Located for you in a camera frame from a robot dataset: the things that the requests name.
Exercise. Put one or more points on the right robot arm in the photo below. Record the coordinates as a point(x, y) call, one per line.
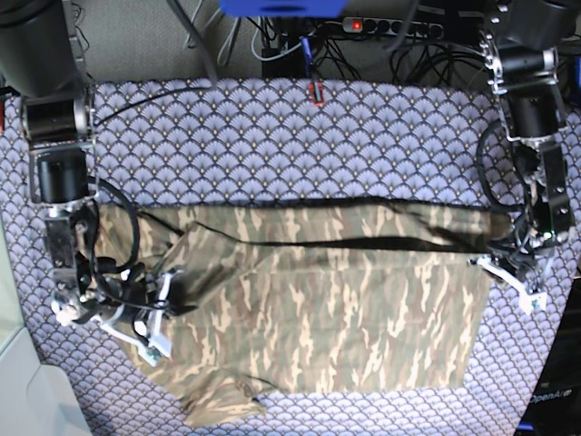
point(42, 62)

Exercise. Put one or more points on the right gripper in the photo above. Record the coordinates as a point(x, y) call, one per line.
point(81, 294)

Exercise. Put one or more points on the black OpenArm case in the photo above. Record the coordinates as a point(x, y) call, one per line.
point(554, 407)

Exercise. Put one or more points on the camouflage T-shirt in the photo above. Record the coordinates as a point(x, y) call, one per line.
point(341, 298)

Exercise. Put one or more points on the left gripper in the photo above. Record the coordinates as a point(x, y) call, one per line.
point(523, 254)

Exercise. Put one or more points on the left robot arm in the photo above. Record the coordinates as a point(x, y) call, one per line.
point(519, 43)

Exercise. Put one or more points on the white plastic bin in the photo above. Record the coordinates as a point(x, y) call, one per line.
point(36, 399)

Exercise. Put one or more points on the black power strip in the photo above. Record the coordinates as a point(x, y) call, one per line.
point(391, 27)

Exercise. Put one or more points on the fan-patterned tablecloth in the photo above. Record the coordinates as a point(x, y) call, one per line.
point(251, 141)

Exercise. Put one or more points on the blue clamp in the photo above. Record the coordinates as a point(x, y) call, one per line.
point(307, 54)

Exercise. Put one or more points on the red clamp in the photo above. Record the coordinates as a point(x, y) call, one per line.
point(316, 90)

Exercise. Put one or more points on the blue box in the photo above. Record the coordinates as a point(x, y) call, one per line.
point(278, 8)

